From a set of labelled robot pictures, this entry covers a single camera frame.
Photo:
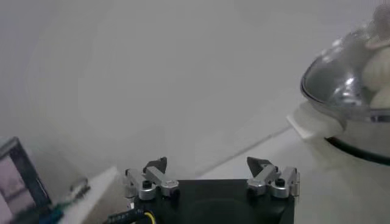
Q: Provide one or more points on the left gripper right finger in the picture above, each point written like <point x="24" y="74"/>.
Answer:
<point x="263" y="178"/>

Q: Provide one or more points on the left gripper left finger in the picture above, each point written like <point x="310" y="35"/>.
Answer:
<point x="152" y="179"/>

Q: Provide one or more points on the white steamed baozi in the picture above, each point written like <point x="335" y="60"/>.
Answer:
<point x="382" y="99"/>
<point x="377" y="70"/>

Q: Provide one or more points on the stainless steel steamer basket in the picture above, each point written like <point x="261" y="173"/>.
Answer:
<point x="365" y="134"/>

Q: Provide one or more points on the white side table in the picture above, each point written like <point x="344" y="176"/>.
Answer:
<point x="91" y="198"/>

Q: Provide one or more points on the blue computer mouse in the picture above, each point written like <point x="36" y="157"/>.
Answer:
<point x="53" y="214"/>

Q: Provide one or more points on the dark monitor screen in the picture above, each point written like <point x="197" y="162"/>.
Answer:
<point x="18" y="182"/>

